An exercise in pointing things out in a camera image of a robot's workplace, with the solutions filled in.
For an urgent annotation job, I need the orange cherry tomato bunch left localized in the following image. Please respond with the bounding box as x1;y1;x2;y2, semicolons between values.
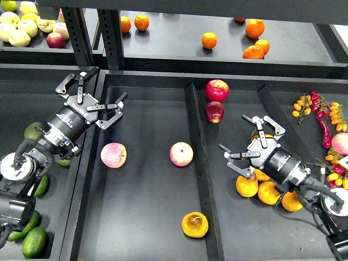
291;95;312;125

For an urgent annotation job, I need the red chili pepper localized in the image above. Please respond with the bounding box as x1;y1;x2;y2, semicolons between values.
316;111;332;148

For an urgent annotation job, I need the black shelf post right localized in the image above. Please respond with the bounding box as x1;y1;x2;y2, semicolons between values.
97;9;126;70

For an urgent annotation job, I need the orange on shelf left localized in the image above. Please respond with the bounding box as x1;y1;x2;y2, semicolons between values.
120;16;132;34

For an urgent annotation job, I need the dark red apple lower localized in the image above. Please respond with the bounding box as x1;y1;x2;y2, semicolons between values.
204;101;225;123

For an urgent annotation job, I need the pink peach on shelf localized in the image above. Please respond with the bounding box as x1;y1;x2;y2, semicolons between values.
53;22;70;40

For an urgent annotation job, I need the white label card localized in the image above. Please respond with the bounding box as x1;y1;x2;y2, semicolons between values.
338;156;348;169

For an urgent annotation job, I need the black upper left tray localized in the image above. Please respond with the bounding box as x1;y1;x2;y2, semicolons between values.
0;1;101;67

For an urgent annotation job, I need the pink apple left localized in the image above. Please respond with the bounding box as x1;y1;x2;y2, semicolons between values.
100;142;127;169

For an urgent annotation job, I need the red apple upper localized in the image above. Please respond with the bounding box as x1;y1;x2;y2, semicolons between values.
205;79;229;103

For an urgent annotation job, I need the pale yellow apple middle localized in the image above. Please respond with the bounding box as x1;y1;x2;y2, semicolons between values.
17;19;38;38

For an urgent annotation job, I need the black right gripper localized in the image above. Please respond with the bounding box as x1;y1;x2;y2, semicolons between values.
218;114;310;187

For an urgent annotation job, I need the pink apple middle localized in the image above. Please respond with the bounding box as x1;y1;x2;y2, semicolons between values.
170;142;193;167

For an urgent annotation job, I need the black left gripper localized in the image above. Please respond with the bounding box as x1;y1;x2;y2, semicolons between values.
45;66;128;144

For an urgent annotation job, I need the black shelf post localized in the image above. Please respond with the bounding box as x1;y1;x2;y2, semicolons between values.
61;7;94;66
97;9;126;70

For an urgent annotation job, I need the pale yellow apple front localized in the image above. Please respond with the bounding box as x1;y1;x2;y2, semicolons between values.
8;29;31;47

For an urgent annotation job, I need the orange cherry tomato bunch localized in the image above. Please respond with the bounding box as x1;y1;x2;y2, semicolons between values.
291;95;312;125
329;102;347;132

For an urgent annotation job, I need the mixed cherry tomato bunch lower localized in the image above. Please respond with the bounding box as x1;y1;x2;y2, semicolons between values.
317;147;347;190

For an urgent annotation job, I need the pink apple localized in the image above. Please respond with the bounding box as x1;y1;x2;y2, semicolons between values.
170;142;193;167
100;142;127;169

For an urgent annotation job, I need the black left bin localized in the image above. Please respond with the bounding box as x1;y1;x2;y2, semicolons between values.
1;64;93;260

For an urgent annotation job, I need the red cherry tomato bunch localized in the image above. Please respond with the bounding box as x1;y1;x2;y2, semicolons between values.
310;91;329;117

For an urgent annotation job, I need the black bin divider left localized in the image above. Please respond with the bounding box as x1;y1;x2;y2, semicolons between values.
185;83;225;260

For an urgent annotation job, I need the green avocado centre round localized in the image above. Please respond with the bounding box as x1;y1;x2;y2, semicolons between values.
58;159;71;167

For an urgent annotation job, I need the pink peach right edge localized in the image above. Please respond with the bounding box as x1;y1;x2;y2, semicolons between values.
332;133;348;156

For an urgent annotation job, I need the black shelf post left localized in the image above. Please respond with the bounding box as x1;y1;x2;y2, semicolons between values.
61;7;94;66

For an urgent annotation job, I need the pink peach behind post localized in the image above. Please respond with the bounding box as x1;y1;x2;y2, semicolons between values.
58;9;65;22

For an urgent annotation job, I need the orange cherry tomato bunch right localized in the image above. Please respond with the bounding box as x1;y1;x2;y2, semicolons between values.
329;102;347;132

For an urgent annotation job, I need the pale yellow apple with stem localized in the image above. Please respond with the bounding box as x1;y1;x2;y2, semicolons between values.
36;16;56;33

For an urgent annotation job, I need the yellow pear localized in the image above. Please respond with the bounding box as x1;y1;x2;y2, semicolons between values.
253;169;270;182
235;174;258;197
281;192;303;212
251;129;274;142
182;212;209;238
257;181;281;206

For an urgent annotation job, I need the red apple on shelf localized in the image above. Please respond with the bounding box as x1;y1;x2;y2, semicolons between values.
46;32;66;49

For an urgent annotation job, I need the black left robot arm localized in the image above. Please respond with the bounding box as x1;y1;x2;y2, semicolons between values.
1;67;128;246

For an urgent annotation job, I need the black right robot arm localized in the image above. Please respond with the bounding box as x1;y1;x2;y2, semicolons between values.
219;115;347;260

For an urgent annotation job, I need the orange on shelf front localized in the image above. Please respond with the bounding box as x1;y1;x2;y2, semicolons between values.
243;45;264;59

